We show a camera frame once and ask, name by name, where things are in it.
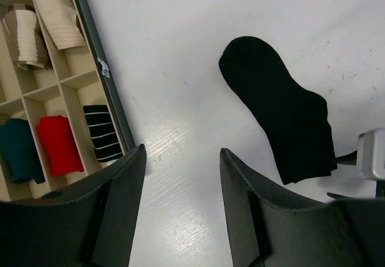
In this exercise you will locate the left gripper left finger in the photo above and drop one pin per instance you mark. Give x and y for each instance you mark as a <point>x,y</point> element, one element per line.
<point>88,223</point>

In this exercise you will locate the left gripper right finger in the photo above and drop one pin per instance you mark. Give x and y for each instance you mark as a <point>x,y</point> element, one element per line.
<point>269,225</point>

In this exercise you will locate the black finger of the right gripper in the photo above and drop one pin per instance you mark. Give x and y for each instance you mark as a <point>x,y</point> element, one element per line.
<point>379,194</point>
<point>349,159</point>

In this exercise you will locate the dark green patterned sock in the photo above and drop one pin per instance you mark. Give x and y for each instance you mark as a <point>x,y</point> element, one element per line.
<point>20,153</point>

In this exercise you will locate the black white striped rolled sock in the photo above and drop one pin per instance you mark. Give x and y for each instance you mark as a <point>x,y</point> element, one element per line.
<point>102,133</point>

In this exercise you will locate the red rolled sock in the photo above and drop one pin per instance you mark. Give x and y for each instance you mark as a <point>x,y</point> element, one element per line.
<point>56,137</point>

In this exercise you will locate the black wooden organizer box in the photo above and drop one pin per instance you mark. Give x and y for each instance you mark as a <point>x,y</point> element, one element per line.
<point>76,77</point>

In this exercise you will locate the beige rolled sock left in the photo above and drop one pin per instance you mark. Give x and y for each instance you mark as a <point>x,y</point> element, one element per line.
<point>21,22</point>

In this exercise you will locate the beige rolled sock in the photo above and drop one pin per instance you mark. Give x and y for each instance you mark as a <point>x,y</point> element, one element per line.
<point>21,22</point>
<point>62,23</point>

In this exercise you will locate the beige rolled sock right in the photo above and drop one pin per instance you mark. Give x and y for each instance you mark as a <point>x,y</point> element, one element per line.
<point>62,23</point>

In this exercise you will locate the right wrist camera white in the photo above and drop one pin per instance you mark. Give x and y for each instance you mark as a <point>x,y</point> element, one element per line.
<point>370,154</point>

